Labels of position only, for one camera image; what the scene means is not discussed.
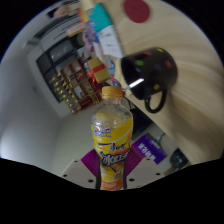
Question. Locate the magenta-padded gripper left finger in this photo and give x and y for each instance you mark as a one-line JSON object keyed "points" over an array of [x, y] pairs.
{"points": [[75, 171]]}

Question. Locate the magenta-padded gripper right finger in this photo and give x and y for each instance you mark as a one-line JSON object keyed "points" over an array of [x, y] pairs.
{"points": [[145, 171]]}

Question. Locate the yellow-labelled orange drink bottle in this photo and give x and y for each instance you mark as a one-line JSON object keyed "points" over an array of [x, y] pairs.
{"points": [[111, 140]]}

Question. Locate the black padded chair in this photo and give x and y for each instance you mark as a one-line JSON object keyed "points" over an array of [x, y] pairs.
{"points": [[179, 159]]}

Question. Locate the black mug with coloured dots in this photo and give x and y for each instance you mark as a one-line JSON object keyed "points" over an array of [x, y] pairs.
{"points": [[150, 71]]}

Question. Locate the yellow gift box red ribbon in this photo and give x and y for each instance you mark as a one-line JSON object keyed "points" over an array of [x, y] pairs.
{"points": [[98, 70]]}

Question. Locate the dark framed glass door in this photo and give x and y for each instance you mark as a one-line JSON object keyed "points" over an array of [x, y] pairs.
{"points": [[58, 55]]}

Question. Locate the white paper sheet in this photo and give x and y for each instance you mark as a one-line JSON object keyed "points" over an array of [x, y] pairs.
{"points": [[111, 41]]}

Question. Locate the blue snack packages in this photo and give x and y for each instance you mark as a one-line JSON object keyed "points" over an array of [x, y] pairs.
{"points": [[90, 36]]}

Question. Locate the small orange standing box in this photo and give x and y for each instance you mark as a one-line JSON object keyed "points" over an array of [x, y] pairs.
{"points": [[76, 30]]}

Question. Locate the orange book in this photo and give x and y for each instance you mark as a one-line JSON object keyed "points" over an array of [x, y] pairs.
{"points": [[84, 15]]}

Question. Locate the teal book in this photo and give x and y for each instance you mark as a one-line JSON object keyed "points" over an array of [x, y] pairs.
{"points": [[101, 16]]}

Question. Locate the pink flower plant in pot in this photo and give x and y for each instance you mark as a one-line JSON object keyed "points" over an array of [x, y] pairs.
{"points": [[62, 11]]}

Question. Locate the flat round red coaster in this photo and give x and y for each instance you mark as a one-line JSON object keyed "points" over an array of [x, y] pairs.
{"points": [[136, 10]]}

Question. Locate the pale yellow notebook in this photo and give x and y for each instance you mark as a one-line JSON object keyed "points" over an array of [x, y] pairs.
{"points": [[86, 4]]}

